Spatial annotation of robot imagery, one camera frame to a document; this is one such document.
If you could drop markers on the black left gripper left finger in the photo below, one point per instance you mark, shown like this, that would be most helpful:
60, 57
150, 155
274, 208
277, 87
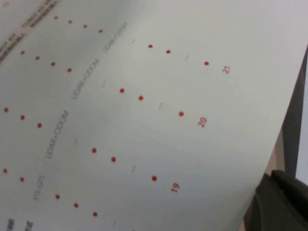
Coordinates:
267, 211

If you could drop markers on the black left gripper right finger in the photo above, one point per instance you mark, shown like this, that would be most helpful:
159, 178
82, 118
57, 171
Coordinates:
297, 207

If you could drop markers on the white printed booklet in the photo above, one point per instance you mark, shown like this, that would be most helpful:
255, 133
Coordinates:
144, 120

